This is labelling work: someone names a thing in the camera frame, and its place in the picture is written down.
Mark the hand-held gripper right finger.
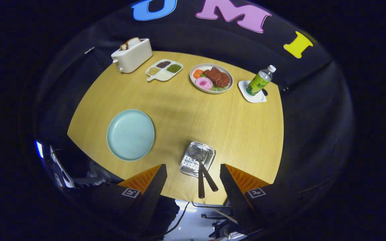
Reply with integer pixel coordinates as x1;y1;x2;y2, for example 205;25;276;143
220;163;301;235

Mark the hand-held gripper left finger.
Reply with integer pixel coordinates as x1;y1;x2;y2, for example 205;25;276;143
91;164;168;235

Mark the wooden handle spoon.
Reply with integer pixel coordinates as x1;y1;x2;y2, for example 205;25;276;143
188;145;219;192

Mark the wooden handle fork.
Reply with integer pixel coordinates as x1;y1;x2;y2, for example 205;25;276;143
186;157;206;199

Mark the light green plate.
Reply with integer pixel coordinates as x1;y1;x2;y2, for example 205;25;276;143
107;109;155;161

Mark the device with blue light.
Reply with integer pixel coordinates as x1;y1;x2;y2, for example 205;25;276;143
35;141;77;188

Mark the white square coaster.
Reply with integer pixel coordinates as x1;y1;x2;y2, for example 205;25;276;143
238;80;267;103

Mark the green label drink bottle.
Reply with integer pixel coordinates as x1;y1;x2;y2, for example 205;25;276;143
246;65;276;96

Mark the pink ham slice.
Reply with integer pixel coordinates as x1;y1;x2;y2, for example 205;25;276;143
195;77;213;90

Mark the brown steak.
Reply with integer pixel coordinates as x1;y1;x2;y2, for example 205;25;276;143
203;67;230;88

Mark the round plate with food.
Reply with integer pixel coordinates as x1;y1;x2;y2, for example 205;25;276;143
189;63;234;94

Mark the white divided dish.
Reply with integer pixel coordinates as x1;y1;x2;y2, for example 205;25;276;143
145;59;184;82

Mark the white toaster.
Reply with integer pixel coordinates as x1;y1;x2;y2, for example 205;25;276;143
111;38;153;74

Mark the black cable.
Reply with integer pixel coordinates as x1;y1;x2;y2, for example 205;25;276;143
165;201;191;235

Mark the metal wire rack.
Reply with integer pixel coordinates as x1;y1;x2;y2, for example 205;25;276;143
179;141;216;178

